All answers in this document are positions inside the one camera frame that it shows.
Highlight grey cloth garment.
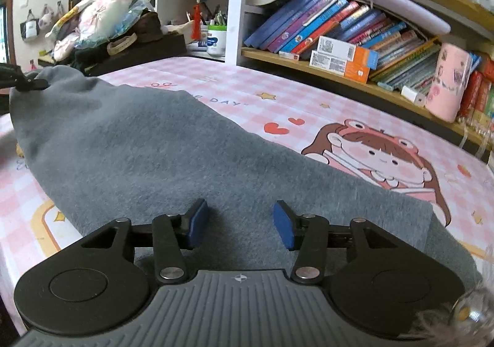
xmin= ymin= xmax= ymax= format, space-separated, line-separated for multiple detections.
xmin=9 ymin=66 xmax=481 ymax=288

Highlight pink white plush pillow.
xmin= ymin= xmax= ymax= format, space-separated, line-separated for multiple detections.
xmin=77 ymin=0 xmax=133 ymax=48

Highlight pink cartoon table mat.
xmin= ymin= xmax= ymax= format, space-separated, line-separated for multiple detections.
xmin=1 ymin=57 xmax=493 ymax=329

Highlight white orange box lower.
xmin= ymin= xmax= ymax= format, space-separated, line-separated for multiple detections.
xmin=309 ymin=51 xmax=370 ymax=83

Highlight white orange box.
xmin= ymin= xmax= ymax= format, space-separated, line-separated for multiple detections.
xmin=309 ymin=51 xmax=370 ymax=83
xmin=316 ymin=36 xmax=379 ymax=70

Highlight white charger plug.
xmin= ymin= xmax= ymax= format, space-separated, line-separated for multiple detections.
xmin=401 ymin=86 xmax=426 ymax=107

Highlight white orange box upper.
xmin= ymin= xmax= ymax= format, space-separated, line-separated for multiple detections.
xmin=316 ymin=36 xmax=379 ymax=70

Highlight row of leaning books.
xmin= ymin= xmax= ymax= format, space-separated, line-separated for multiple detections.
xmin=243 ymin=0 xmax=440 ymax=94

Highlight red dictionary books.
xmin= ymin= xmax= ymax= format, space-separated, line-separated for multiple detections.
xmin=458 ymin=54 xmax=493 ymax=132

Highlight pink sticker tumbler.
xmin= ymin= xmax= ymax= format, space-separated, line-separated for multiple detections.
xmin=425 ymin=43 xmax=472 ymax=123

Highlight white wooden bookshelf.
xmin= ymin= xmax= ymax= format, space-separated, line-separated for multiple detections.
xmin=151 ymin=0 xmax=493 ymax=154

